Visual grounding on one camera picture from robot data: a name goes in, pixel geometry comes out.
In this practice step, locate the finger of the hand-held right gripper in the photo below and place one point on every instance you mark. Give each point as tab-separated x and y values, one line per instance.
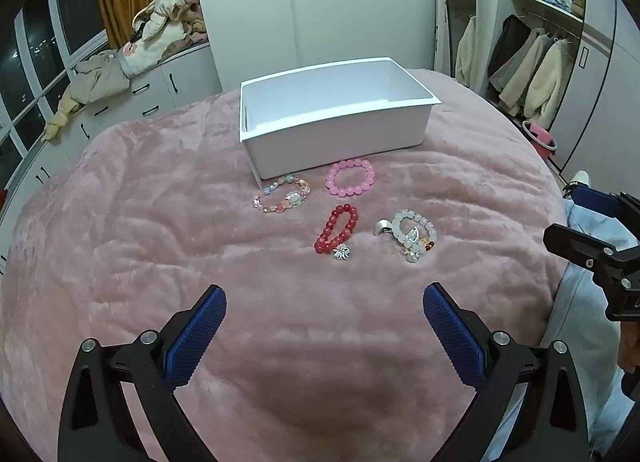
575	242
597	200

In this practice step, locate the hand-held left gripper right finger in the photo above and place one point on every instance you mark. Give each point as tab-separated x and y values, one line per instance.
452	337

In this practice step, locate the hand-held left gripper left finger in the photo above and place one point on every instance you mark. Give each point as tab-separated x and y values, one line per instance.
197	337

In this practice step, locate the white plastic storage box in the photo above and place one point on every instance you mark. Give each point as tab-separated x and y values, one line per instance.
330	131

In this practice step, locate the person's right hand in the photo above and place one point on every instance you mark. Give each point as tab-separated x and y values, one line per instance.
631	347

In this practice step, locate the white sneaker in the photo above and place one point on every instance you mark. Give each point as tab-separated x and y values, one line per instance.
579	179

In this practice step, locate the person's leg in jeans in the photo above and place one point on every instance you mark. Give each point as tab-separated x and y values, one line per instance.
580	302

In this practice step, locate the pink plastic basin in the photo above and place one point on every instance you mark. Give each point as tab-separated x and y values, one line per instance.
540	134

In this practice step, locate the grey sliding wardrobe door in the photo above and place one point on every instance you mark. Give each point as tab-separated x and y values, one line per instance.
600	91

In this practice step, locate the pink fluffy blanket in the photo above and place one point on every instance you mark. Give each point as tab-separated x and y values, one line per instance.
200	222

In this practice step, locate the cream fleece hanging coat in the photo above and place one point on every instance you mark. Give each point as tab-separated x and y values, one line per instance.
545	81

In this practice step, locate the grey hanging coat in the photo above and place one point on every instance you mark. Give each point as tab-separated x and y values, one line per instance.
520	76

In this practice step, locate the black hanging coat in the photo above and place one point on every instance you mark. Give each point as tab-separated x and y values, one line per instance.
510	46

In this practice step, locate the tall narrow mirror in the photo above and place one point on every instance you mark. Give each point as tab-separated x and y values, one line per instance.
462	6

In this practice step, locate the white drawer cabinet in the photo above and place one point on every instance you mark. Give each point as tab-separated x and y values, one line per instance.
165	86

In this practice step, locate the beige jacket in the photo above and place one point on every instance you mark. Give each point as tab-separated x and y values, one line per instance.
97	74

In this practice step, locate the cream plush floral blanket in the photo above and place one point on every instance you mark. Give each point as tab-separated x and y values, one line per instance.
155	36

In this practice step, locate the pile of pink clothes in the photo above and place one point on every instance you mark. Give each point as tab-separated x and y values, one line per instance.
192	6

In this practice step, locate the white wardrobe door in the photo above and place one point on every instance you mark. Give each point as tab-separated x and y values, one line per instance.
310	1

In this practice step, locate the window with white frame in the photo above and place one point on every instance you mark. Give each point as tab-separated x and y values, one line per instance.
35	56

